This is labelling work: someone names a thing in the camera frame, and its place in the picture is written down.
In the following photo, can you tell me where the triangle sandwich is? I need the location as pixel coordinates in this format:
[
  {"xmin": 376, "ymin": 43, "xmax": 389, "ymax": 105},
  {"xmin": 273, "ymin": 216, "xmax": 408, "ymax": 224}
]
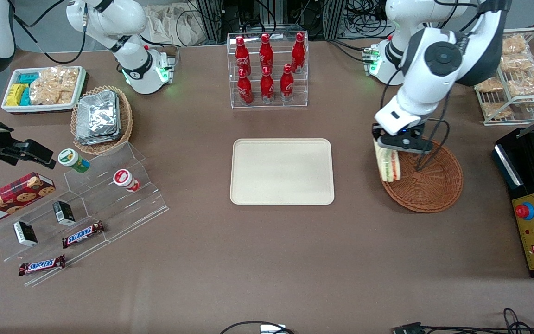
[{"xmin": 375, "ymin": 141, "xmax": 401, "ymax": 182}]

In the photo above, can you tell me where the round brown wicker basket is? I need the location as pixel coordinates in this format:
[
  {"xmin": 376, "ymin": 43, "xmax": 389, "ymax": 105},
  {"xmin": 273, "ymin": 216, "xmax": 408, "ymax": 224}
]
[{"xmin": 381, "ymin": 139, "xmax": 464, "ymax": 213}]

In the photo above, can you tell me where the light wicker basket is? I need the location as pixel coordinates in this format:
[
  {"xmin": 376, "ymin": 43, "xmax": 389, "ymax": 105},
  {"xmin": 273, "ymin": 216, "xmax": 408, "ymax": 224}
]
[{"xmin": 70, "ymin": 85, "xmax": 134, "ymax": 155}]

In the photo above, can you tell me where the beige rectangular plastic tray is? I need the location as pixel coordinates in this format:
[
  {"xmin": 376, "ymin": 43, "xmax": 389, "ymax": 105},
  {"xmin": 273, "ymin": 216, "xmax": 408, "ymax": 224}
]
[{"xmin": 230, "ymin": 138, "xmax": 335, "ymax": 206}]

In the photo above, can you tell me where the green lid snack cup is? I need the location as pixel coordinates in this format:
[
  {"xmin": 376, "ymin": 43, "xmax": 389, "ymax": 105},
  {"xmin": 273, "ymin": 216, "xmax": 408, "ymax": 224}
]
[{"xmin": 58, "ymin": 148, "xmax": 90, "ymax": 174}]

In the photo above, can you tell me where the white rectangular snack dish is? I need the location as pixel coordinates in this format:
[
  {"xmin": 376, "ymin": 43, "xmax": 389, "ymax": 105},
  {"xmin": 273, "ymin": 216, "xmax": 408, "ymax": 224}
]
[{"xmin": 1, "ymin": 66, "xmax": 87, "ymax": 115}]

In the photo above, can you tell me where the yellow wrapped snack pack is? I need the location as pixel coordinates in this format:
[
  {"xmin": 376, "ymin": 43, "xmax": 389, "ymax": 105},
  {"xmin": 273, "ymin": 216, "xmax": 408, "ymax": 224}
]
[{"xmin": 6, "ymin": 83, "xmax": 29, "ymax": 107}]

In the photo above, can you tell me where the red Walkers cookie box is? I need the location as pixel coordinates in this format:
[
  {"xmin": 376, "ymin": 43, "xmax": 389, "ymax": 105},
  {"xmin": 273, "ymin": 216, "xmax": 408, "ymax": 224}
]
[{"xmin": 0, "ymin": 172, "xmax": 57, "ymax": 230}]

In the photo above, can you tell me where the clear bag of crackers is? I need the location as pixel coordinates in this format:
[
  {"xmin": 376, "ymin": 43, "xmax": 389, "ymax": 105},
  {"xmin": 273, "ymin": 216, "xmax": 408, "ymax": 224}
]
[{"xmin": 29, "ymin": 66, "xmax": 80, "ymax": 105}]

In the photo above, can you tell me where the small black box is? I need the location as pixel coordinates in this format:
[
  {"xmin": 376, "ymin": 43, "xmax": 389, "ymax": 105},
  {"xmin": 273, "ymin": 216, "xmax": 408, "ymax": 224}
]
[
  {"xmin": 13, "ymin": 221, "xmax": 38, "ymax": 247},
  {"xmin": 53, "ymin": 200, "xmax": 76, "ymax": 227}
]

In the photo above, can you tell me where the stack of foil packs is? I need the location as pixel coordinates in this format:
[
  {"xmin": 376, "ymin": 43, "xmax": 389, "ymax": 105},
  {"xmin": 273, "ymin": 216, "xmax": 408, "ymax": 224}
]
[{"xmin": 75, "ymin": 90, "xmax": 122, "ymax": 146}]

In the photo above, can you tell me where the bagged fried snack pack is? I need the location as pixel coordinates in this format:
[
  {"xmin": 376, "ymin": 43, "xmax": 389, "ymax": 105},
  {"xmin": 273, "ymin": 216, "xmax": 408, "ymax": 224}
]
[
  {"xmin": 506, "ymin": 67, "xmax": 534, "ymax": 96},
  {"xmin": 482, "ymin": 101, "xmax": 513, "ymax": 119},
  {"xmin": 501, "ymin": 54, "xmax": 534, "ymax": 73},
  {"xmin": 476, "ymin": 77, "xmax": 504, "ymax": 94},
  {"xmin": 502, "ymin": 35, "xmax": 529, "ymax": 56}
]

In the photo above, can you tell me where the Snickers chocolate bar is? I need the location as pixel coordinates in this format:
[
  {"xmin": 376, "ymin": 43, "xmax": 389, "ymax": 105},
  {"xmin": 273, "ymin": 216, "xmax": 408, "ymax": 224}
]
[
  {"xmin": 19, "ymin": 254, "xmax": 67, "ymax": 277},
  {"xmin": 62, "ymin": 221, "xmax": 106, "ymax": 249}
]

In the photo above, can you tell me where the red lid snack cup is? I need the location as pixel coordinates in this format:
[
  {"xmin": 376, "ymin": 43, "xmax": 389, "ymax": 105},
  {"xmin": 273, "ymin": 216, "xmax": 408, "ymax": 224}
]
[{"xmin": 113, "ymin": 169, "xmax": 141, "ymax": 193}]

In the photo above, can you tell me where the red cola bottle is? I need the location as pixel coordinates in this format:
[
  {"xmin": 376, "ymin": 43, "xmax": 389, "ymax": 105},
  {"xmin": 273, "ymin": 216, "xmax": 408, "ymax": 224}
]
[
  {"xmin": 280, "ymin": 64, "xmax": 294, "ymax": 103},
  {"xmin": 235, "ymin": 36, "xmax": 250, "ymax": 75},
  {"xmin": 259, "ymin": 33, "xmax": 274, "ymax": 72},
  {"xmin": 237, "ymin": 68, "xmax": 254, "ymax": 104},
  {"xmin": 291, "ymin": 32, "xmax": 306, "ymax": 74},
  {"xmin": 260, "ymin": 66, "xmax": 275, "ymax": 103}
]

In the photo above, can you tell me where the clear acrylic bottle rack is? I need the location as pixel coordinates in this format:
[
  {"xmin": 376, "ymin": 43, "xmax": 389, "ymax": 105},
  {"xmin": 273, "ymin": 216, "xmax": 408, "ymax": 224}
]
[{"xmin": 227, "ymin": 32, "xmax": 309, "ymax": 109}]

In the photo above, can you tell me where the clear acrylic stepped shelf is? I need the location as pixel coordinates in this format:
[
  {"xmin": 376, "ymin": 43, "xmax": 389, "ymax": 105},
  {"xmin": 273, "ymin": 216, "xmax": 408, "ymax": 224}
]
[{"xmin": 0, "ymin": 141, "xmax": 170, "ymax": 287}]

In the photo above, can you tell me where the black appliance with yellow panel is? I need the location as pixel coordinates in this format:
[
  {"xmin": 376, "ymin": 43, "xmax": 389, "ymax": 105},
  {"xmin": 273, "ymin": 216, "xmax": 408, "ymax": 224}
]
[{"xmin": 492, "ymin": 104, "xmax": 534, "ymax": 279}]

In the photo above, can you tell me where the beige cloth bag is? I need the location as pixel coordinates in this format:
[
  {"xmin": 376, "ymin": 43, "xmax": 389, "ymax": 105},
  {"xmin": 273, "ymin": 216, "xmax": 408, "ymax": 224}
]
[{"xmin": 146, "ymin": 4, "xmax": 203, "ymax": 47}]

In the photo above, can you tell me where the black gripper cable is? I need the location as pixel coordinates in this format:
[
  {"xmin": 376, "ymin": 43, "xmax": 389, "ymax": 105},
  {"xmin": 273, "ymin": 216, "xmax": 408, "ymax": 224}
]
[{"xmin": 416, "ymin": 81, "xmax": 451, "ymax": 171}]

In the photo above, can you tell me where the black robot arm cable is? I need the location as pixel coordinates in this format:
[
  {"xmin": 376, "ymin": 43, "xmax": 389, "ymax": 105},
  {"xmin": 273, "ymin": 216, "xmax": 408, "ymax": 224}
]
[{"xmin": 13, "ymin": 0, "xmax": 88, "ymax": 64}]

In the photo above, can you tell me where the black cable bundle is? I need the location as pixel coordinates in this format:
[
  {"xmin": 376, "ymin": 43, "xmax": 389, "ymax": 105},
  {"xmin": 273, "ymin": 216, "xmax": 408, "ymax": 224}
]
[{"xmin": 391, "ymin": 308, "xmax": 534, "ymax": 334}]

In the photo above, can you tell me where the metal equipment frame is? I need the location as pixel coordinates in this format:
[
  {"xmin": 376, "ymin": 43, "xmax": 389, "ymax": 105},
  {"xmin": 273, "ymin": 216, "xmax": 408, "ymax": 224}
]
[{"xmin": 193, "ymin": 0, "xmax": 347, "ymax": 43}]

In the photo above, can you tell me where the black cable with white plug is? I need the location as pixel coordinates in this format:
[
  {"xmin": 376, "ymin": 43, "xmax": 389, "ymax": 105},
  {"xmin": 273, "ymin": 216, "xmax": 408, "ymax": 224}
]
[{"xmin": 220, "ymin": 321, "xmax": 296, "ymax": 334}]

